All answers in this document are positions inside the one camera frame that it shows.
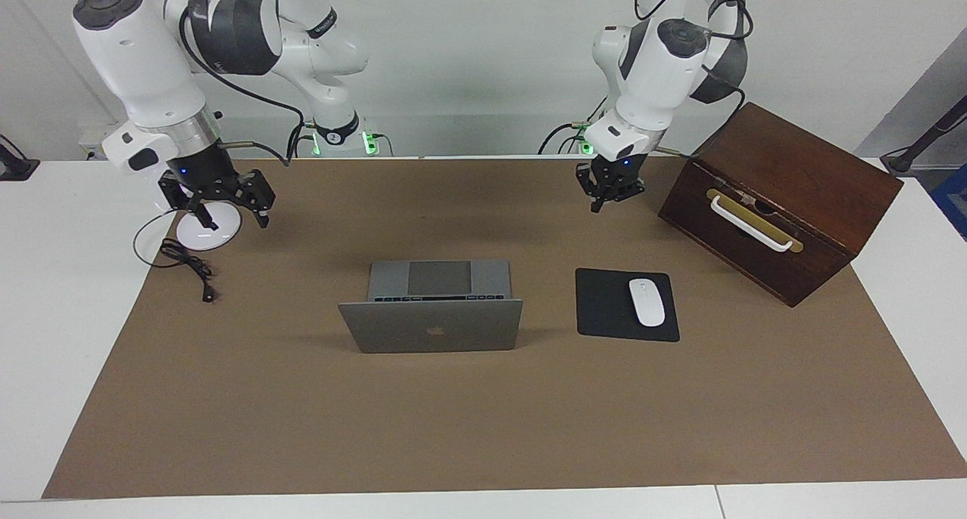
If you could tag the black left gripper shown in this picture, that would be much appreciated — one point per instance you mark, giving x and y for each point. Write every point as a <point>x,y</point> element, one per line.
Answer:
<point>613,175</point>

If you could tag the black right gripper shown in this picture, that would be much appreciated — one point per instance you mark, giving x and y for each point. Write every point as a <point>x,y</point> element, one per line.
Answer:
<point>202,171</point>

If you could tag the grey laptop with logo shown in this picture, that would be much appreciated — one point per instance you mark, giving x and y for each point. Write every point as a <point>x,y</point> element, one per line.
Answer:
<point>430,330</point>

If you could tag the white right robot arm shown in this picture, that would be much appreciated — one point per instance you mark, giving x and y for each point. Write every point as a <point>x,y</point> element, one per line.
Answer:
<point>143,58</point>

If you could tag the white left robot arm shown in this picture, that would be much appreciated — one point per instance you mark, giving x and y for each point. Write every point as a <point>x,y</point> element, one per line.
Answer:
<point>657,66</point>

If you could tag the white desk lamp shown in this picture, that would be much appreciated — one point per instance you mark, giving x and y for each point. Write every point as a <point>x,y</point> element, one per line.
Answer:
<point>223,236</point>

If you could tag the black mouse pad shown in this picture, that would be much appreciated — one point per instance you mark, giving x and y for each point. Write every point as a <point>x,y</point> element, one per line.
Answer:
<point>600,307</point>

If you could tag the white computer mouse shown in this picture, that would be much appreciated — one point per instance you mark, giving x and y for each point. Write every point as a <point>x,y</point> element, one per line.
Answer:
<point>647,304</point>

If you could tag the dark brown wooden box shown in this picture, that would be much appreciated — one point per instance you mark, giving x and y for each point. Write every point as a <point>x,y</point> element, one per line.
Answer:
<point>793,164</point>

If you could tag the brass plate on box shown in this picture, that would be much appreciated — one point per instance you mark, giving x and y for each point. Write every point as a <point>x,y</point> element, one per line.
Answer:
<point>798,245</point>

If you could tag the black clamp stand base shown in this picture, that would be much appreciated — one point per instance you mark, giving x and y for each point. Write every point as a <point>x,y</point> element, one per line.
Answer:
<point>15,168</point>

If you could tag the large brown table mat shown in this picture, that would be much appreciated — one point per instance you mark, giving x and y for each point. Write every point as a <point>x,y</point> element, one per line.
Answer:
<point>453,428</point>

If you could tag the black tripod stand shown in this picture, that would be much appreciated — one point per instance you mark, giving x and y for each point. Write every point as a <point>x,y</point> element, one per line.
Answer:
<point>918,147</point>

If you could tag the blue box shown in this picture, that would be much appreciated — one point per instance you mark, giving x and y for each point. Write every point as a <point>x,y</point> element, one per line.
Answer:
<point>953,202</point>

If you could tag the white wall socket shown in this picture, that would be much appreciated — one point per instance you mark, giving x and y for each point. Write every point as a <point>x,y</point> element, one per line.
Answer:
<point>92,149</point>

